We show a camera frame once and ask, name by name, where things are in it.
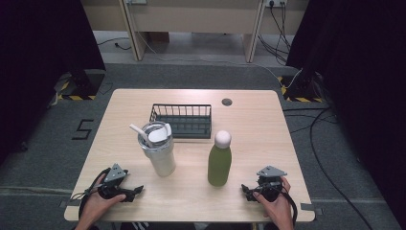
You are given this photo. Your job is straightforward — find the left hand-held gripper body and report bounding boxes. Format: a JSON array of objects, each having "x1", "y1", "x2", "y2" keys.
[{"x1": 98, "y1": 163, "x2": 130, "y2": 201}]

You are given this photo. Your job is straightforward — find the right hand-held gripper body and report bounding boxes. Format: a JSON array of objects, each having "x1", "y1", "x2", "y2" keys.
[{"x1": 256, "y1": 165, "x2": 288, "y2": 202}]

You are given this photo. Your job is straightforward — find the green bottle with white cap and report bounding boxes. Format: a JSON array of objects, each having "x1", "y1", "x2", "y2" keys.
[{"x1": 207, "y1": 129, "x2": 233, "y2": 188}]

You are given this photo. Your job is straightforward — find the white tumbler with straw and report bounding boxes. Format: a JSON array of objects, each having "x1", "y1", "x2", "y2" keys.
[{"x1": 128, "y1": 121, "x2": 177, "y2": 178}]

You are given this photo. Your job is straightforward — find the dark grey wire rack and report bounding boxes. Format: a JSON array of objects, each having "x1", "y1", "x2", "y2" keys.
[{"x1": 148, "y1": 103, "x2": 213, "y2": 140}]

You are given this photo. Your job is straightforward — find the person's right hand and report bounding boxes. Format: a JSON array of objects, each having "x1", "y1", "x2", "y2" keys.
[{"x1": 253, "y1": 176, "x2": 295, "y2": 226}]

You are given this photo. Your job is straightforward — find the person's left hand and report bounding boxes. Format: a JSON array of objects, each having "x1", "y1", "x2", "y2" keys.
[{"x1": 79, "y1": 173, "x2": 127, "y2": 222}]

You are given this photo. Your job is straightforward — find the person's dark striped trousers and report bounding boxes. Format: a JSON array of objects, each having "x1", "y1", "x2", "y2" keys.
[{"x1": 119, "y1": 221, "x2": 266, "y2": 230}]

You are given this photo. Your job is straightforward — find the grey tape strip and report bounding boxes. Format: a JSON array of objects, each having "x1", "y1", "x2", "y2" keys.
[
  {"x1": 300, "y1": 202, "x2": 324, "y2": 217},
  {"x1": 58, "y1": 198, "x2": 82, "y2": 209}
]

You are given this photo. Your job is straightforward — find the black tape floor mark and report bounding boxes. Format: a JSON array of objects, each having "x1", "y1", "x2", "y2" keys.
[{"x1": 71, "y1": 119, "x2": 95, "y2": 141}]

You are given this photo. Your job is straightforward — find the black stand base striped tape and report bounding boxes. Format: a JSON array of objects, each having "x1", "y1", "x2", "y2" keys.
[
  {"x1": 277, "y1": 71, "x2": 324, "y2": 104},
  {"x1": 56, "y1": 68, "x2": 107, "y2": 102}
]

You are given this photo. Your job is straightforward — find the black curtain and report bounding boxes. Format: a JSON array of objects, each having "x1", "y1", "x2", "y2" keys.
[
  {"x1": 285, "y1": 0, "x2": 406, "y2": 223},
  {"x1": 0, "y1": 0, "x2": 107, "y2": 166}
]

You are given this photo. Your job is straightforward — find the brown box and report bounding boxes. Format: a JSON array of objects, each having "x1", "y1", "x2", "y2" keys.
[{"x1": 147, "y1": 32, "x2": 170, "y2": 44}]

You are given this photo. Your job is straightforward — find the beige desk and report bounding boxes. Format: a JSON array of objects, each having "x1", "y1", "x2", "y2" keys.
[{"x1": 80, "y1": 0, "x2": 310, "y2": 63}]

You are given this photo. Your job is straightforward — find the left hand-held gripper cable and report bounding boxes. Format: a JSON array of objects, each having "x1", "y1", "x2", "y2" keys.
[{"x1": 70, "y1": 168, "x2": 111, "y2": 219}]

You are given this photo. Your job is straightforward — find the hand-held gripper cable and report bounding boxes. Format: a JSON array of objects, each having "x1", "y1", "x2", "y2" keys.
[
  {"x1": 70, "y1": 168, "x2": 111, "y2": 219},
  {"x1": 281, "y1": 186, "x2": 299, "y2": 226}
]

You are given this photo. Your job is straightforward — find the right hand-held gripper cable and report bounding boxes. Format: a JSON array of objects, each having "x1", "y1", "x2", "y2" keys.
[{"x1": 281, "y1": 186, "x2": 299, "y2": 226}]

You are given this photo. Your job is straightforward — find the long black floor cable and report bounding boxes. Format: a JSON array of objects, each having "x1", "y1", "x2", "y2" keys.
[{"x1": 282, "y1": 106, "x2": 375, "y2": 230}]

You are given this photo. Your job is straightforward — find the short black floor cable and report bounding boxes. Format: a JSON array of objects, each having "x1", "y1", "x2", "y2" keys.
[{"x1": 96, "y1": 36, "x2": 132, "y2": 52}]

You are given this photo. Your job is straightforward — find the thin white floor cable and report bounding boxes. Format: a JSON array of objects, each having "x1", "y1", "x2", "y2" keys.
[{"x1": 132, "y1": 30, "x2": 304, "y2": 90}]

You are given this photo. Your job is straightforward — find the bundle of black hanging cables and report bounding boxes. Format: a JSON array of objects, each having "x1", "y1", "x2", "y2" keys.
[{"x1": 258, "y1": 2, "x2": 292, "y2": 66}]

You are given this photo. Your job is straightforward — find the white wall socket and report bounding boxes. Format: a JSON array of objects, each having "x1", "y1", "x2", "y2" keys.
[{"x1": 264, "y1": 0, "x2": 287, "y2": 9}]

